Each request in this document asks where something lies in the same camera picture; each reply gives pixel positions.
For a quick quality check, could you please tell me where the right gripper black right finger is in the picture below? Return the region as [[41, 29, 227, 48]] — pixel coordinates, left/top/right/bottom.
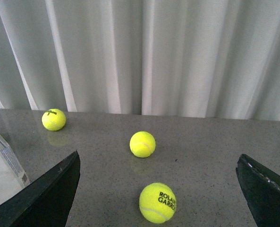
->
[[236, 154, 280, 227]]

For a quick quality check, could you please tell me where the wilson tennis ball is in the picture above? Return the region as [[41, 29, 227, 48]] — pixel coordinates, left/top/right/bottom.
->
[[129, 131, 156, 158], [42, 109, 66, 131]]

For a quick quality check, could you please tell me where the white pleated curtain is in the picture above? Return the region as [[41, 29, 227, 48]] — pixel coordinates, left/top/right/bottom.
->
[[0, 0, 280, 121]]

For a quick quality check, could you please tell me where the far Wilson tennis ball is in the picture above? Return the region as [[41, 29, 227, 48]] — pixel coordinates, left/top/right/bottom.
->
[[42, 109, 66, 131]]

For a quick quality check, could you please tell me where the Roland Garros tennis ball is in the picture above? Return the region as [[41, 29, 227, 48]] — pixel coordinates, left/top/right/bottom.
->
[[139, 182, 177, 224]]

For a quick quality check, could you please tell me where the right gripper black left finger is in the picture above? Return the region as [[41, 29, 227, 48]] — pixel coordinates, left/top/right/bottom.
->
[[0, 151, 80, 227]]

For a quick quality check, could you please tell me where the near Wilson tennis ball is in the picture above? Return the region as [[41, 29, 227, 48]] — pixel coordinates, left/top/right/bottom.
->
[[129, 131, 156, 158]]

